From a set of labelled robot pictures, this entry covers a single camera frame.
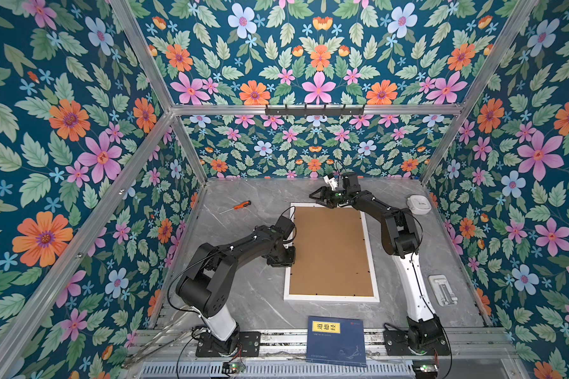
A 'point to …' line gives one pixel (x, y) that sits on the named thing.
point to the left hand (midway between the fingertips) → (296, 260)
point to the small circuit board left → (229, 367)
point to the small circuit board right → (426, 369)
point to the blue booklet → (336, 341)
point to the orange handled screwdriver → (239, 206)
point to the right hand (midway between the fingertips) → (314, 196)
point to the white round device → (419, 204)
